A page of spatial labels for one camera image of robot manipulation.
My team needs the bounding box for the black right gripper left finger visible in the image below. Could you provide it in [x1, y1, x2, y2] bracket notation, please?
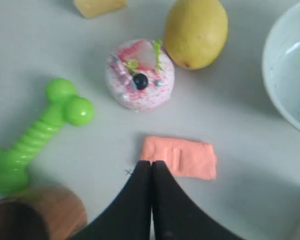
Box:
[74, 160, 152, 240]

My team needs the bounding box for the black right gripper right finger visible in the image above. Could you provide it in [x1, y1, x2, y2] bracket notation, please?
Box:
[151, 161, 241, 240]

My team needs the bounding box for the brown wooden cup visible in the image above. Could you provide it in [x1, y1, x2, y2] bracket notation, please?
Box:
[0, 185, 88, 240]

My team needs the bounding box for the green bone dog toy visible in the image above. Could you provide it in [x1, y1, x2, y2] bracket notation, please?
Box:
[0, 78, 94, 196]

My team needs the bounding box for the pink toy cake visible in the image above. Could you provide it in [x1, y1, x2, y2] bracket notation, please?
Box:
[105, 39, 175, 112]

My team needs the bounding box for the yellow lemon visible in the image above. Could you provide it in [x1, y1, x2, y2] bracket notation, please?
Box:
[163, 0, 229, 70]

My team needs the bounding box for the white ceramic bowl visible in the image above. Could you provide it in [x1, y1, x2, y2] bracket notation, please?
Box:
[261, 2, 300, 131]

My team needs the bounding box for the yellow cheese wedge toy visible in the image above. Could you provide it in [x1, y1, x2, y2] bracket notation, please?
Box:
[73, 0, 128, 19]

